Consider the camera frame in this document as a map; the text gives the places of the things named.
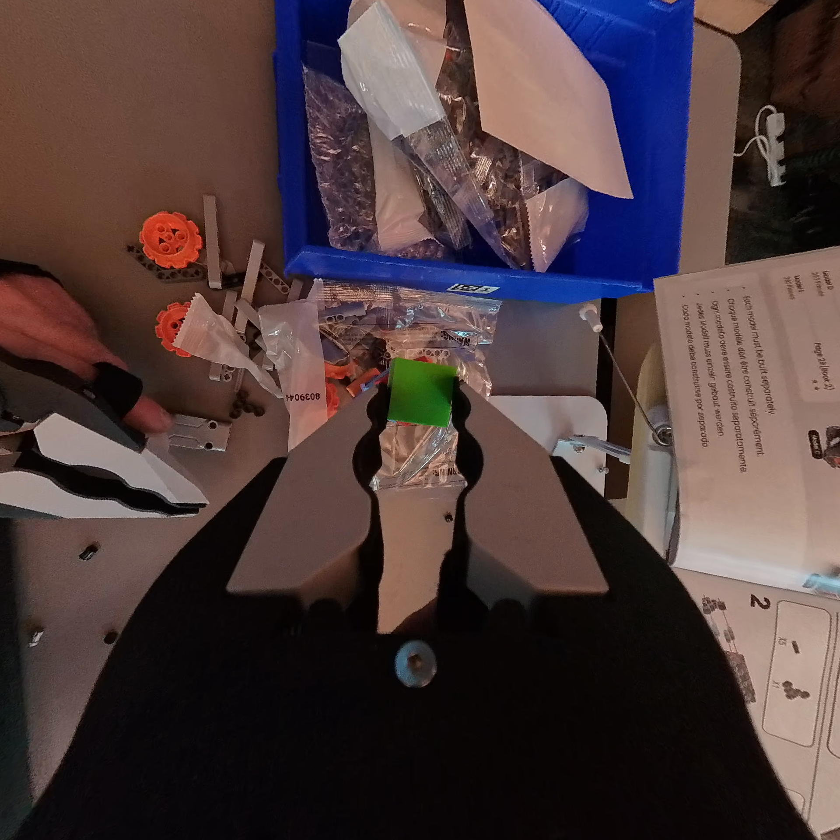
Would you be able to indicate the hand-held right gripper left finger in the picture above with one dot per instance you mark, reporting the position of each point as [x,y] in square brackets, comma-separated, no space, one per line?
[302,525]

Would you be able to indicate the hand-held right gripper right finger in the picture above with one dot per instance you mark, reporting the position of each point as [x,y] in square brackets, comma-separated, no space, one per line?
[531,525]

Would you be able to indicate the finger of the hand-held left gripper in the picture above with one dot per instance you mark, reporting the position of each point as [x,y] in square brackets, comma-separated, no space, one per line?
[98,453]
[39,495]

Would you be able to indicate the green foam cube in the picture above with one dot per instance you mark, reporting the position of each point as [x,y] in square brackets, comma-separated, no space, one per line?
[420,394]

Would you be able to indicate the person's left hand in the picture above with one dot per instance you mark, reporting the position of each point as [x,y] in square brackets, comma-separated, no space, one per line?
[46,321]

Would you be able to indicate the small black connector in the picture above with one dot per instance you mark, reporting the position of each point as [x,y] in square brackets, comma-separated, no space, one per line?
[90,551]

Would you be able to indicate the white book stand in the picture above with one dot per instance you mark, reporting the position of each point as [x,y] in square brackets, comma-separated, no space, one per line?
[558,413]

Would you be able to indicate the small black bush cluster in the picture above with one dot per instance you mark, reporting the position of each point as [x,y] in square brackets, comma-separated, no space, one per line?
[246,405]

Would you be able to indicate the clear printed plastic bag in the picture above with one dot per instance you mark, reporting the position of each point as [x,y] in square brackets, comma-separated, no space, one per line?
[302,367]

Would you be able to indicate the small torn clear bag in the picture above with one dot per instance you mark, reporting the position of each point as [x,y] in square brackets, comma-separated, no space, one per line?
[210,328]

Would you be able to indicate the dark grey angled beam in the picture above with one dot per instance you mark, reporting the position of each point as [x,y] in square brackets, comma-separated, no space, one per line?
[164,272]

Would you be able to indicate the white instruction booklet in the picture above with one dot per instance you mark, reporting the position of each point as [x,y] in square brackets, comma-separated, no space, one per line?
[754,459]

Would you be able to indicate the blue plastic bin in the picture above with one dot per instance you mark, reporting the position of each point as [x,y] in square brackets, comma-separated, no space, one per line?
[656,131]

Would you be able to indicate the white power strip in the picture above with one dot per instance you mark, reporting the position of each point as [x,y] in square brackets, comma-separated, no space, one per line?
[774,148]

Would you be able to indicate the clear bag of grey parts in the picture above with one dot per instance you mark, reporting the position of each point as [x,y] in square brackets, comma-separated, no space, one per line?
[394,72]

